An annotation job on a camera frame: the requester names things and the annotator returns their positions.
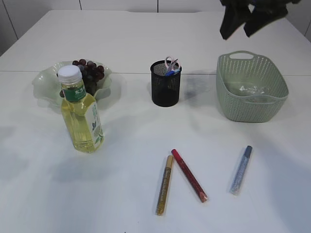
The gold glitter pen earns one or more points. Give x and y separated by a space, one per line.
161 203

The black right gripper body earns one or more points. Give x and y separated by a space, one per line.
275 8

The blue safety scissors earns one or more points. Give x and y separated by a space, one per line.
173 69

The silver glitter pen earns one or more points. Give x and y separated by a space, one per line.
238 179

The green wavy glass bowl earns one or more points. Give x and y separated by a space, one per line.
47 86

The green plastic woven basket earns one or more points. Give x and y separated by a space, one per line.
258 70

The purple artificial grape bunch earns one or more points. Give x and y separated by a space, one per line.
90 72

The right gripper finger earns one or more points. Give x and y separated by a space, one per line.
260 19
234 17

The clear plastic sheet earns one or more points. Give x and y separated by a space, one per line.
252 90

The yellow tea plastic bottle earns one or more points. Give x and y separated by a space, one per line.
79 111

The red glitter pen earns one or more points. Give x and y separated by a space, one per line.
190 177

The black mesh pen holder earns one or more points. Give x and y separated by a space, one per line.
164 89

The pink safety scissors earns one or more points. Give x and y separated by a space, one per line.
168 61

